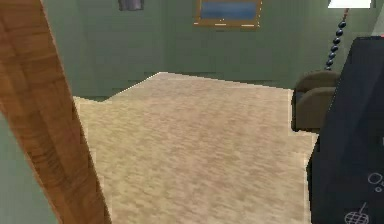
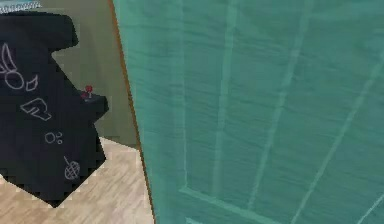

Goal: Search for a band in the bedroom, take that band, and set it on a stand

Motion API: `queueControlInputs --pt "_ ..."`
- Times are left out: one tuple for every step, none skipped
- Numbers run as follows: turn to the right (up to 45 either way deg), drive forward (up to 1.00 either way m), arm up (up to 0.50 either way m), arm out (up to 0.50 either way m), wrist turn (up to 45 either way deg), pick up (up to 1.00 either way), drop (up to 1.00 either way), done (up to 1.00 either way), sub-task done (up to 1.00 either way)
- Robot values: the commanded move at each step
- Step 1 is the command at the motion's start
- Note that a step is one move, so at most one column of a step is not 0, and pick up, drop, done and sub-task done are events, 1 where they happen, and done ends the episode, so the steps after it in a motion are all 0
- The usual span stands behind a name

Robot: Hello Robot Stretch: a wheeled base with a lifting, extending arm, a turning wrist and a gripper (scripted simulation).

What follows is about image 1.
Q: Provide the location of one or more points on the gold framed blue picture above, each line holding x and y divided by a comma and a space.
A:
228, 11

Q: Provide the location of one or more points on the brown armchair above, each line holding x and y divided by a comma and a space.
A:
313, 106

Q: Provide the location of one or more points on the brown wooden room door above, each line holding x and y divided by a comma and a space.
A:
40, 110

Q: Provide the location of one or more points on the beaded floor lamp white shade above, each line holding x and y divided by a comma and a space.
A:
336, 40

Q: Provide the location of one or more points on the black cabinet with white drawings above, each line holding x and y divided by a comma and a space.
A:
353, 140

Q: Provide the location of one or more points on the dark grey wall picture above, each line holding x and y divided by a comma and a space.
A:
131, 4

